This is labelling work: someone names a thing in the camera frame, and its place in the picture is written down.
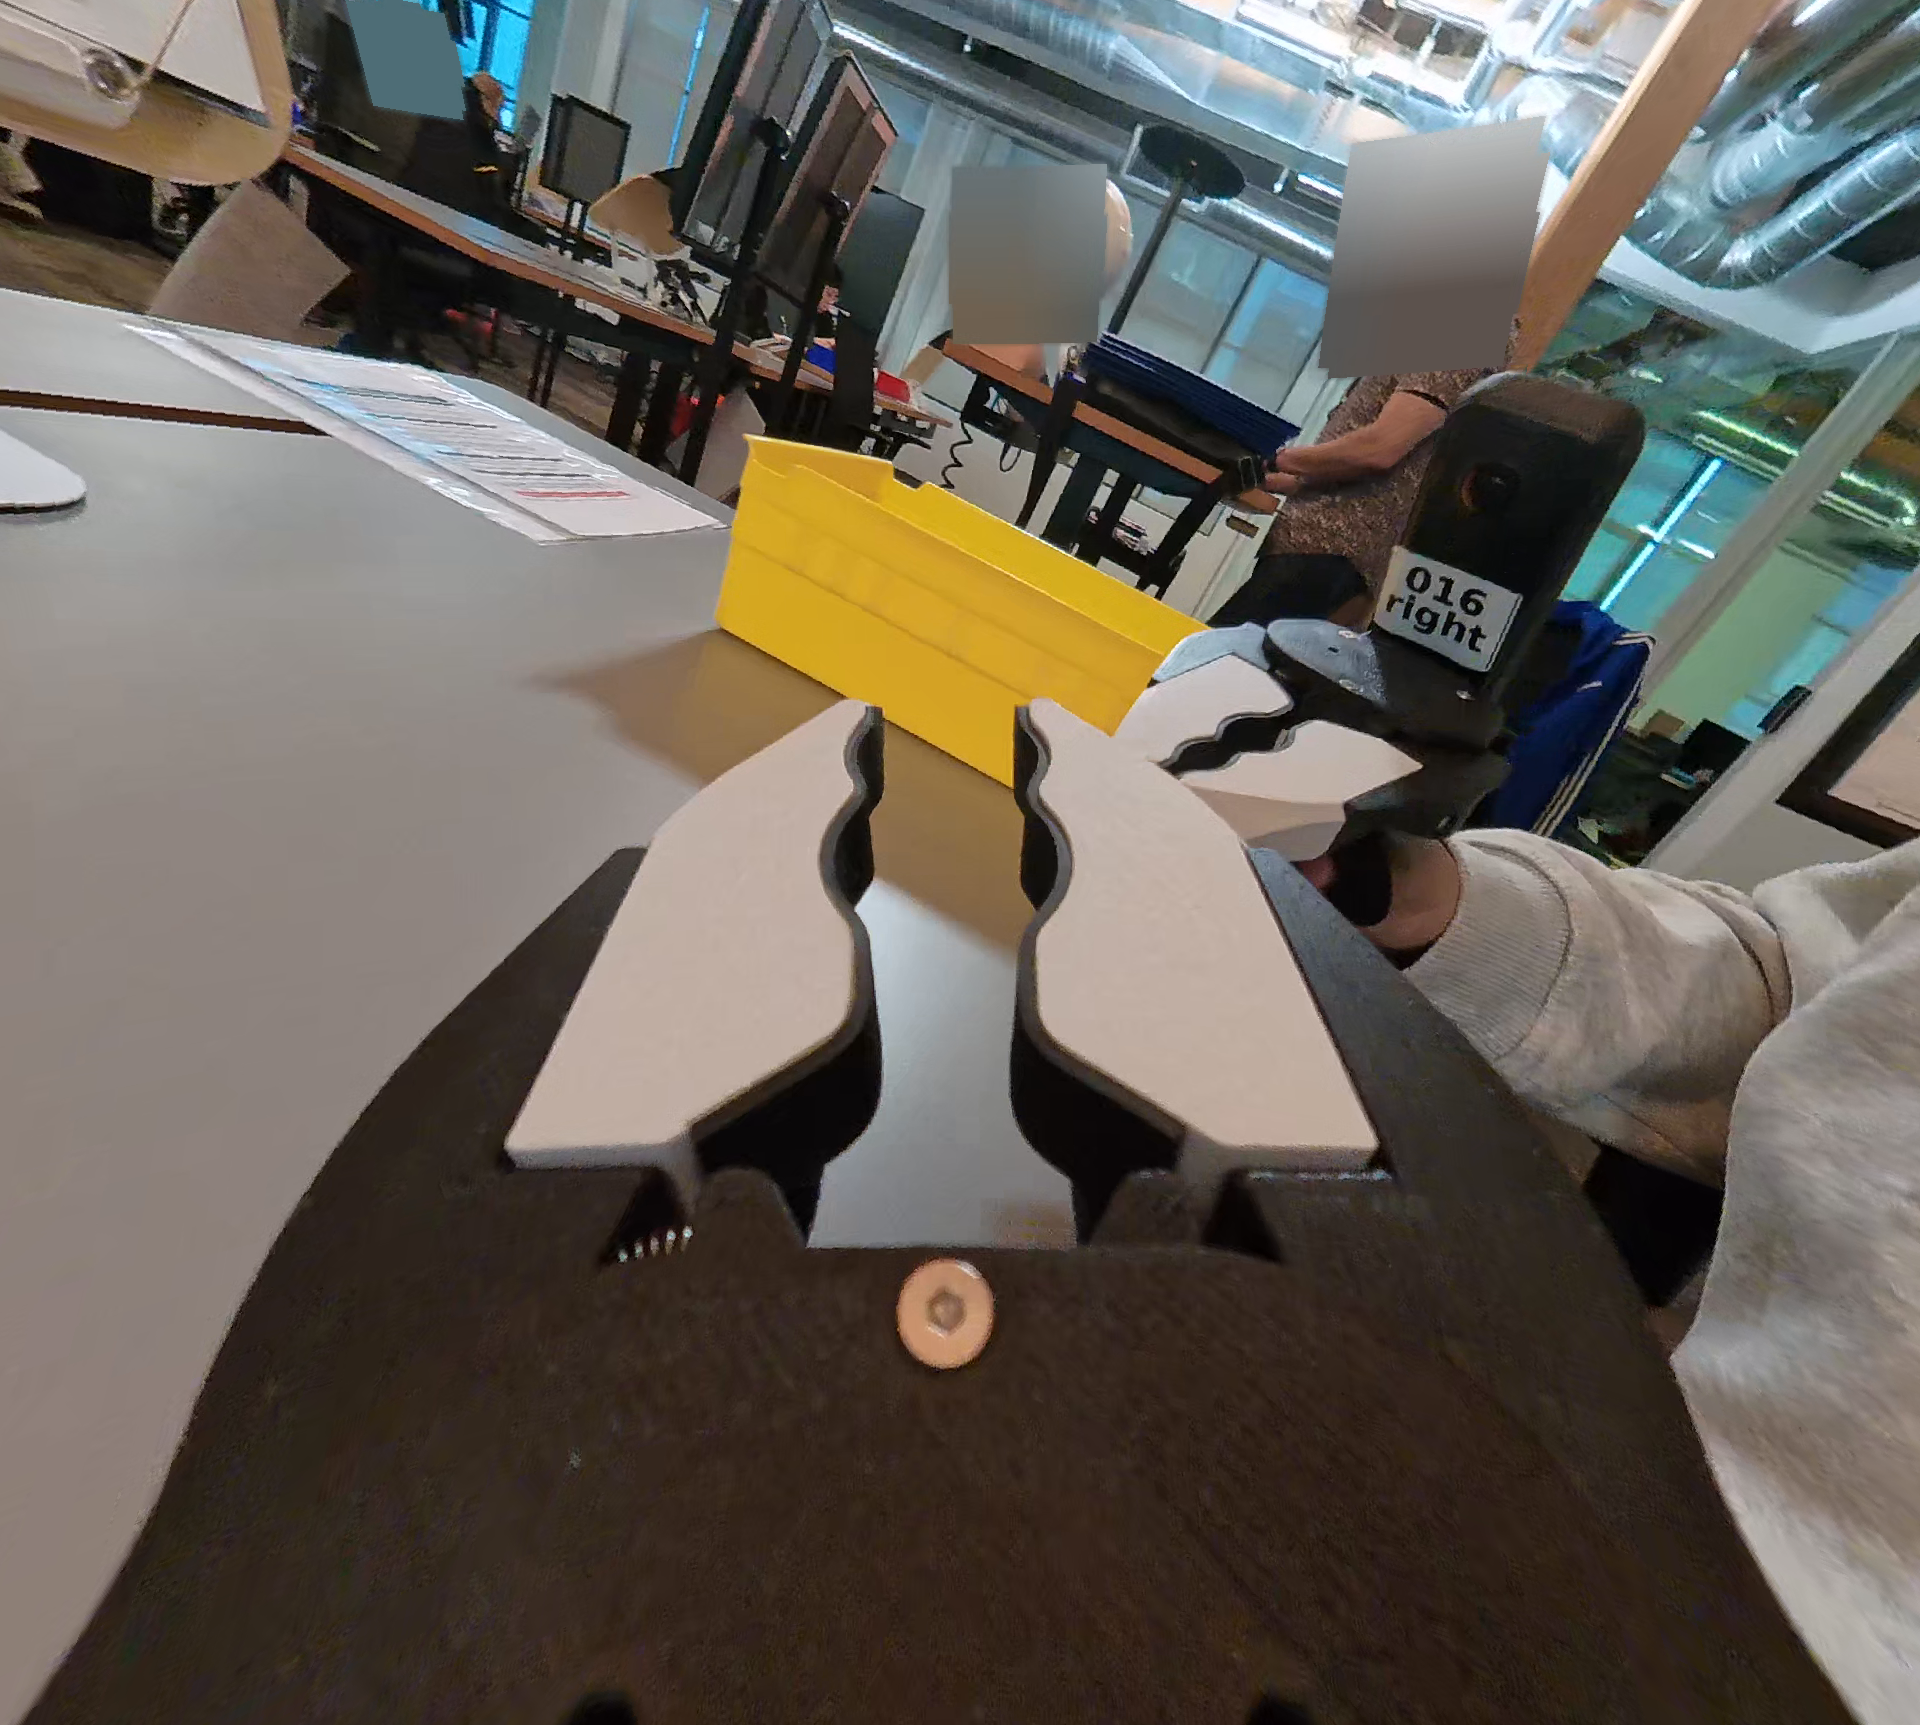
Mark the wooden post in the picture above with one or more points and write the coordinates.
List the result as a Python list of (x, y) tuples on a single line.
[(1682, 59)]

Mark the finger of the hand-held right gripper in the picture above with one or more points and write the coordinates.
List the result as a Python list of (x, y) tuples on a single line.
[(1304, 774), (1214, 697)]

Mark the black computer monitor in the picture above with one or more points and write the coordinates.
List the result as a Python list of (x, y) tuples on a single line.
[(832, 181), (757, 91)]

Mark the blue jacket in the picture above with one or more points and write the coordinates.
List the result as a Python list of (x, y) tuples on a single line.
[(1574, 720)]

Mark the long wooden-edged desk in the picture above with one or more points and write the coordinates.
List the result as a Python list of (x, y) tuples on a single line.
[(496, 239)]

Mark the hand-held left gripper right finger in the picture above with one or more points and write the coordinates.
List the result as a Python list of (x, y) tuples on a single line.
[(1187, 991)]

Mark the silver ventilation pipes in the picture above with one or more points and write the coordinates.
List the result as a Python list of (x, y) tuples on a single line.
[(1771, 181)]

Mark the person's right forearm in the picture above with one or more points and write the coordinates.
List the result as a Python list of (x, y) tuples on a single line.
[(1619, 991)]

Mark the small black monitor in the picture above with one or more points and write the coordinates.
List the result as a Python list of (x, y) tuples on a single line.
[(581, 148)]

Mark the black round lamp stand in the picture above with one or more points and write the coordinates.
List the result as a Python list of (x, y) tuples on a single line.
[(1188, 164)]

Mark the grey chair back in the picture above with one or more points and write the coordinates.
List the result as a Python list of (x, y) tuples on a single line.
[(248, 263)]

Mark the laminated paper sheet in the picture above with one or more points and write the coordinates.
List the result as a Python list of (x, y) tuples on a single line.
[(435, 435)]

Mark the yellow plastic bin with divider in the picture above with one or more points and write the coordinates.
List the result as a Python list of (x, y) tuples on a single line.
[(930, 632)]

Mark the white monitor base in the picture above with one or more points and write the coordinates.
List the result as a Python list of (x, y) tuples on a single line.
[(29, 473)]

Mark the stack of blue trays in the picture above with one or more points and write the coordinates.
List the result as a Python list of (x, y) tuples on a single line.
[(1187, 398)]

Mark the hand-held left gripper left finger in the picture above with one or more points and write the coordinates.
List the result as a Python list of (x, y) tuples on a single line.
[(704, 974)]

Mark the grey desk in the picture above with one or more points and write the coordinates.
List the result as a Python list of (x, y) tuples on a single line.
[(299, 780)]

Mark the person's right hand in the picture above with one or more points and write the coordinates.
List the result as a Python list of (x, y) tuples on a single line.
[(1419, 916)]

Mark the person's grey sweatshirt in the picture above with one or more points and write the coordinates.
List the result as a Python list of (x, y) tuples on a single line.
[(1815, 1379)]

